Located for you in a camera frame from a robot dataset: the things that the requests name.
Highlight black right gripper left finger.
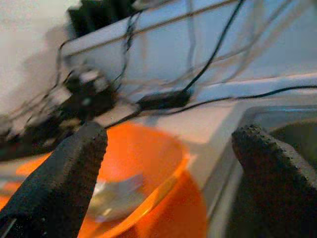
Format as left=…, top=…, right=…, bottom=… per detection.
left=0, top=120, right=109, bottom=238

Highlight black charger box white labels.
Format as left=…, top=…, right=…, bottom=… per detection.
left=63, top=66, right=118, bottom=122

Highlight steel sink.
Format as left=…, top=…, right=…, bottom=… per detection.
left=205, top=105, right=317, bottom=238

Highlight black power strip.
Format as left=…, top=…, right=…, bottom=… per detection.
left=0, top=109, right=85, bottom=162

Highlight black counter cable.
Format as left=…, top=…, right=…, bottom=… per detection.
left=106, top=85, right=317, bottom=129

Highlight black adapter cable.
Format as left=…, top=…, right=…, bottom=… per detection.
left=184, top=0, right=246, bottom=93

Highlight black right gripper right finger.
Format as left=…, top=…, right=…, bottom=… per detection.
left=226, top=124, right=317, bottom=238

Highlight black power adapter brick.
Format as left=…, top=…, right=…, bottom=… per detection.
left=137, top=90, right=191, bottom=110

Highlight orange bowl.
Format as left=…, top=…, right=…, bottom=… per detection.
left=14, top=122, right=191, bottom=238

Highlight orange plate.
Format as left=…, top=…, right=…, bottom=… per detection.
left=76, top=171, right=208, bottom=238

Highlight metal spoon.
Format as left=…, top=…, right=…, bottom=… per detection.
left=86, top=173, right=144, bottom=223

